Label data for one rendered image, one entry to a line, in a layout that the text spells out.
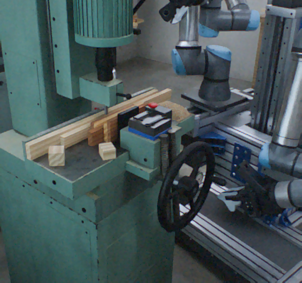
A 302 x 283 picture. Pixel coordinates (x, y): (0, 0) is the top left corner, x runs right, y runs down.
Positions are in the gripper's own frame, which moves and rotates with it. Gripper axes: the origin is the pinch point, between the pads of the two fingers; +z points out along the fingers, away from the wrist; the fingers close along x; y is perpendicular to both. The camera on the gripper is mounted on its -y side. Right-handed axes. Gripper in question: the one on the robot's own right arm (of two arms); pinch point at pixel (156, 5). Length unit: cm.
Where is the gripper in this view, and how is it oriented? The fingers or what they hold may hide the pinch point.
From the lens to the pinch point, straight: 128.2
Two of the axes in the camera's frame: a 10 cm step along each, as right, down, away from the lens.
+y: 5.7, -4.3, -7.0
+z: -6.2, 3.3, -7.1
